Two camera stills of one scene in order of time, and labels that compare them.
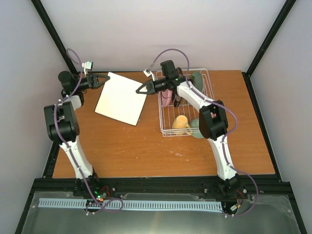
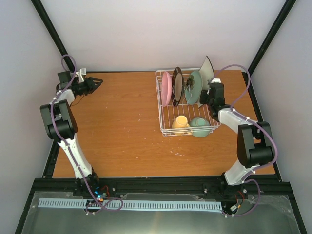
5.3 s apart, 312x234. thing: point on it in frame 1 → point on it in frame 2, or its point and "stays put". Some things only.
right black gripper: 137,90 → 202,99
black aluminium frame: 246,185 stays put
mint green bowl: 194,124 stays put
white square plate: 119,100 → 207,72
